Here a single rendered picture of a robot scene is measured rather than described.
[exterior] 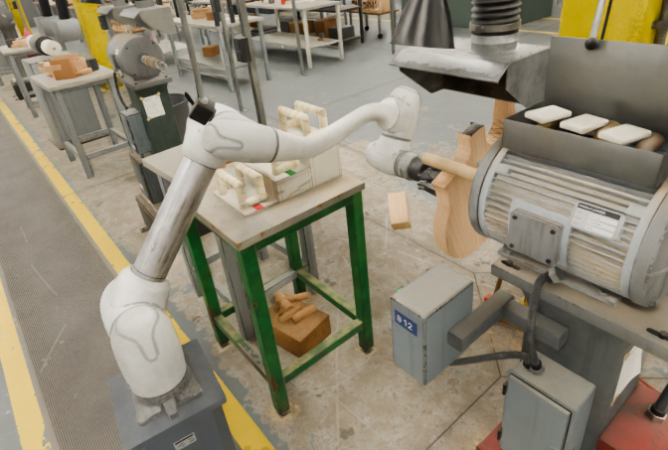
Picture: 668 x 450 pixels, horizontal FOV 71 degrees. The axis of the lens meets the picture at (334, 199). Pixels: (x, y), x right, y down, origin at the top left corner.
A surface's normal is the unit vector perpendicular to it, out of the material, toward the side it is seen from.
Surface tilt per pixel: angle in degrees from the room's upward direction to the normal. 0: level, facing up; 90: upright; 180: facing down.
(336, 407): 0
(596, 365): 90
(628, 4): 90
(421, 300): 0
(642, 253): 76
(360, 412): 0
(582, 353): 90
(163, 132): 90
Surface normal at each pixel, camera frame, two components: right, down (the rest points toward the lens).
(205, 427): 0.53, 0.37
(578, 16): -0.76, 0.38
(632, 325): -0.10, -0.87
